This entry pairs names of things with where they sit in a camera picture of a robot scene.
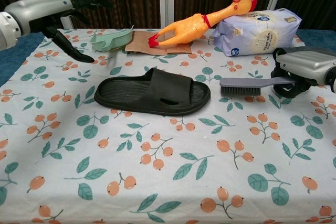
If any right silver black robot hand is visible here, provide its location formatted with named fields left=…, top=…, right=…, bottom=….
left=272, top=46, right=336, bottom=99

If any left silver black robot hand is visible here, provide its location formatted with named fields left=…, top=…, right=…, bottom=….
left=4, top=0, right=114, bottom=64

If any grey plastic brush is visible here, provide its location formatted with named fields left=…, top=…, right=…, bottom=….
left=219, top=76, right=297, bottom=97

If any black rubber slipper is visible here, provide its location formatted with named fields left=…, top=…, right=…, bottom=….
left=94, top=67, right=212, bottom=116

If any pale green plastic dustpan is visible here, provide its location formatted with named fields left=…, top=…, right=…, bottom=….
left=90, top=25, right=135, bottom=52

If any brown cardboard piece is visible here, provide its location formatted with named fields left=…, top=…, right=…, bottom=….
left=124, top=30, right=193, bottom=56

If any yellow rubber chicken toy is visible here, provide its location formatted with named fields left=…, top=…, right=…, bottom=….
left=148, top=0, right=259, bottom=49

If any floral print tablecloth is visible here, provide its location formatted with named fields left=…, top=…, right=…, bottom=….
left=0, top=27, right=336, bottom=224

